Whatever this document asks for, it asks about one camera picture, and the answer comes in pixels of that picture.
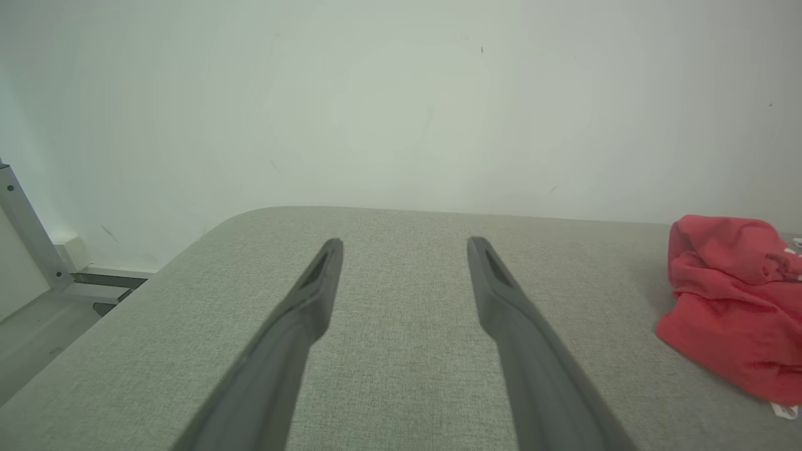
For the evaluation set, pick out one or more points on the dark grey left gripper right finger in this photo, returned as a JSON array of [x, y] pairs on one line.
[[545, 388]]

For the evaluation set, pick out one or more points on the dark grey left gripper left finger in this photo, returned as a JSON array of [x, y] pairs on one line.
[[269, 376]]

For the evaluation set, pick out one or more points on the red shorts with white stripe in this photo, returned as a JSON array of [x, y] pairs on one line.
[[733, 313]]

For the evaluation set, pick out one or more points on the white metal frame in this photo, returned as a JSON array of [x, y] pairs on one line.
[[25, 225]]

